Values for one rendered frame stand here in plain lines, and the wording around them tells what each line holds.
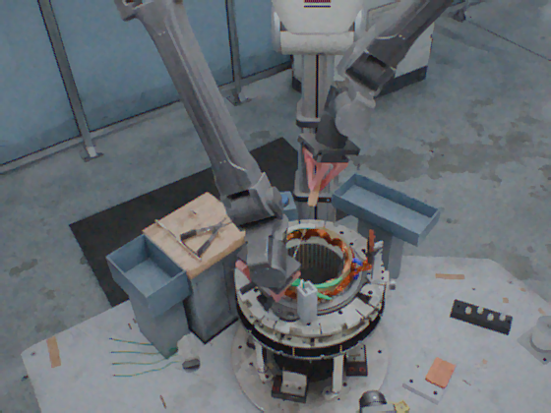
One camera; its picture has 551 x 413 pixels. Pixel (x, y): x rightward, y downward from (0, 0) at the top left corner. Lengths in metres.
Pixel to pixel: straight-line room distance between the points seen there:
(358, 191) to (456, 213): 1.55
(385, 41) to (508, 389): 0.91
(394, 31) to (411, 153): 2.47
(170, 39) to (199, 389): 0.89
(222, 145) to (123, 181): 2.45
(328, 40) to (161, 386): 0.91
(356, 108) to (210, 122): 0.23
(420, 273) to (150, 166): 2.05
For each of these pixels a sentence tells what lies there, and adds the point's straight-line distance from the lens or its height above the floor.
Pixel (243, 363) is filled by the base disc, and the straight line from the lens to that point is 1.48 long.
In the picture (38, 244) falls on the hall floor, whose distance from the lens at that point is 3.12.
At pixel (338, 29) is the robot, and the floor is 1.45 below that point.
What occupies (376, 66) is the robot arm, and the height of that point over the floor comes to 1.56.
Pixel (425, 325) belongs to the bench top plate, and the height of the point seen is 0.78.
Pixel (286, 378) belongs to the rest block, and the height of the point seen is 0.85.
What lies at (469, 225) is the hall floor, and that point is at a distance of 3.02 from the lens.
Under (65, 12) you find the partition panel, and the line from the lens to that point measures 3.21.
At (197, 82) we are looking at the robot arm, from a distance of 0.88.
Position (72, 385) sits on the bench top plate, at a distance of 1.57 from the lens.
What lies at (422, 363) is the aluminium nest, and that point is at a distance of 1.51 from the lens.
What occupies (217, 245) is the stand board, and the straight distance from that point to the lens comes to 1.37.
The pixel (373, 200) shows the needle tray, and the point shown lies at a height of 1.02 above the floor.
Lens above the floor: 2.05
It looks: 42 degrees down
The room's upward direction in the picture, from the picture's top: 3 degrees counter-clockwise
